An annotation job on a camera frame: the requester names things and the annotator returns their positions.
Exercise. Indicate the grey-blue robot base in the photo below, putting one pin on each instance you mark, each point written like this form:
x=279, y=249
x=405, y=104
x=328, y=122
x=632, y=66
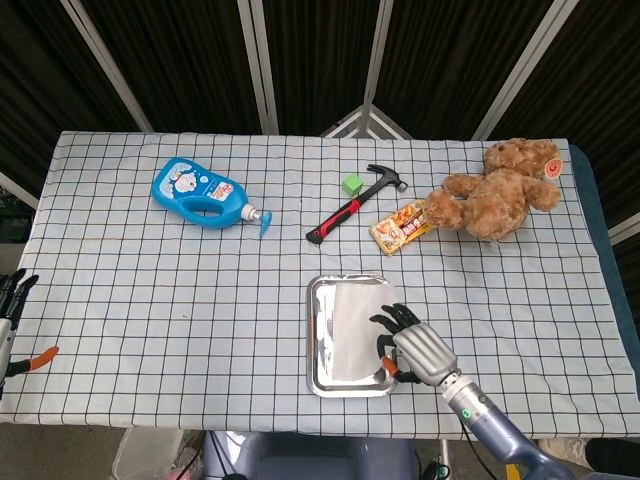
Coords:
x=310, y=457

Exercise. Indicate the brown teddy bear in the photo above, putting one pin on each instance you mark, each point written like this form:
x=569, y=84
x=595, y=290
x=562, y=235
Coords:
x=495, y=200

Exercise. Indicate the yellow orange snack box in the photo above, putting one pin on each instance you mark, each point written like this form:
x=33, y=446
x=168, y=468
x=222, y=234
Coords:
x=397, y=230

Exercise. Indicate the clear plastic bag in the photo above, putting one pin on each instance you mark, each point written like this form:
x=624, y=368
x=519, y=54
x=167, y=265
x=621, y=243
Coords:
x=150, y=452
x=355, y=330

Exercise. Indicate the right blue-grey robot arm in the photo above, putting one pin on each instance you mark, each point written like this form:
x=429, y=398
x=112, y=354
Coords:
x=495, y=425

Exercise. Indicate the beige shoe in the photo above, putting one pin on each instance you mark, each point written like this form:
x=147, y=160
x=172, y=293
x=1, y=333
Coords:
x=565, y=447

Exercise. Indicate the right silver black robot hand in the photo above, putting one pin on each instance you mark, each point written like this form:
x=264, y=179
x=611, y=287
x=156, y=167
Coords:
x=425, y=350

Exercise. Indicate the stainless steel rectangular tray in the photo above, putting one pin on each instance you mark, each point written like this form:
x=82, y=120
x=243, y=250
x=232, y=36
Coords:
x=322, y=340

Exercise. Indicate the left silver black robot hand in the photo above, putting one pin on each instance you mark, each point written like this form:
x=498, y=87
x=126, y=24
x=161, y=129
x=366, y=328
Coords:
x=7, y=300

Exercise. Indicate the white black checked tablecloth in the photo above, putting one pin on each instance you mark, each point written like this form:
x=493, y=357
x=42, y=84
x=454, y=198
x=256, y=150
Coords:
x=175, y=300

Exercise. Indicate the black red claw hammer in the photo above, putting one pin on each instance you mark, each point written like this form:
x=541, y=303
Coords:
x=345, y=212

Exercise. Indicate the black folding screen white frame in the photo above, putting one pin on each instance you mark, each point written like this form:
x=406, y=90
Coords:
x=200, y=60

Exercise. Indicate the blue pump detergent bottle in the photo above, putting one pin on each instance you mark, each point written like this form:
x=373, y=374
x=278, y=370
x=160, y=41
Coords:
x=190, y=187

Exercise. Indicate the white metal screen foot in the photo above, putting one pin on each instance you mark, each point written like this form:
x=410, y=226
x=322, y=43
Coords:
x=367, y=122

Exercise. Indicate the green cube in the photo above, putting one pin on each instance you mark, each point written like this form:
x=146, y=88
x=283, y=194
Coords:
x=352, y=184

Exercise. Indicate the dark blue table cover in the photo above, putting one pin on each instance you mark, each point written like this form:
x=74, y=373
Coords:
x=600, y=225

